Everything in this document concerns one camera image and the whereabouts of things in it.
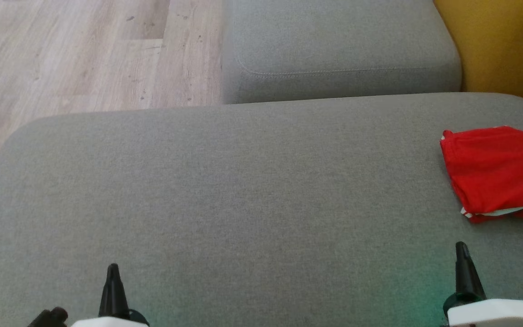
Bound wide yellow sofa backrest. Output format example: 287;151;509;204
433;0;523;115

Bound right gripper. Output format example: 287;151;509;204
443;242;523;327

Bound red and white sports jersey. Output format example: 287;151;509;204
440;126;523;224

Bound large grey sofa seat cushion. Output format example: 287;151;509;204
0;92;523;327

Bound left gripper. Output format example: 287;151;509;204
71;263;151;327

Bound grey stitched sofa seat cushion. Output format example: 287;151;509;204
222;0;463;105

